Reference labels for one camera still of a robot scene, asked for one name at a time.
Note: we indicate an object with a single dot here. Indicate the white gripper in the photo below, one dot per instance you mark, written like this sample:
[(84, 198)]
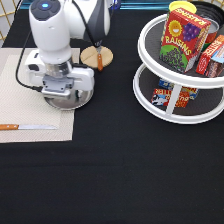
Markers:
[(58, 80)]

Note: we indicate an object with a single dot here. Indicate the round silver metal plate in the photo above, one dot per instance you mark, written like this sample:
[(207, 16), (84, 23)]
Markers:
[(70, 99)]

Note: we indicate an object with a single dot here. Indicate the wooden handled fork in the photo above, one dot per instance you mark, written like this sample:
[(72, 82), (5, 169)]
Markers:
[(99, 59)]

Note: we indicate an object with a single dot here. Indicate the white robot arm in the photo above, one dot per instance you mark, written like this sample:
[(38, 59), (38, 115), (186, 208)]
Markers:
[(53, 24)]

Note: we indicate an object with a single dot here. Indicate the round wooden coaster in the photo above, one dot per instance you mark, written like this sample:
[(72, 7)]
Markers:
[(89, 56)]

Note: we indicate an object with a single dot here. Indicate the beige woven placemat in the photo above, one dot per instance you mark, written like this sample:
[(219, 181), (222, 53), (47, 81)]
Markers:
[(19, 105)]

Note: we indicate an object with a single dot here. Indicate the red blue butter box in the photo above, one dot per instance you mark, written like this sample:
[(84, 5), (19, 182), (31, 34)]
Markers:
[(161, 97)]

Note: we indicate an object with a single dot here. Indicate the blue yellow small box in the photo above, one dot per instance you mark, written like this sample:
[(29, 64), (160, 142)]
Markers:
[(193, 92)]

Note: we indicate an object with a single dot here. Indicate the white two-tier turntable shelf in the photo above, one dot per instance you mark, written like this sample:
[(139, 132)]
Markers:
[(209, 103)]

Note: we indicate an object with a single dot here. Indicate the red raisins box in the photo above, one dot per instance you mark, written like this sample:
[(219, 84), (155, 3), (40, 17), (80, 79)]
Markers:
[(183, 39)]

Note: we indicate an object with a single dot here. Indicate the yellow lidded container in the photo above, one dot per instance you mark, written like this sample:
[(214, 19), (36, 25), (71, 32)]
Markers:
[(182, 4)]

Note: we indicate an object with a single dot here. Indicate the red labelled tin can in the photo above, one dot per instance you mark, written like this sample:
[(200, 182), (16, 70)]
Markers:
[(212, 32)]

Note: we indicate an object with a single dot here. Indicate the wooden handled knife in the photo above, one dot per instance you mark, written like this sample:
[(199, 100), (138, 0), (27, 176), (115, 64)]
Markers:
[(26, 127)]

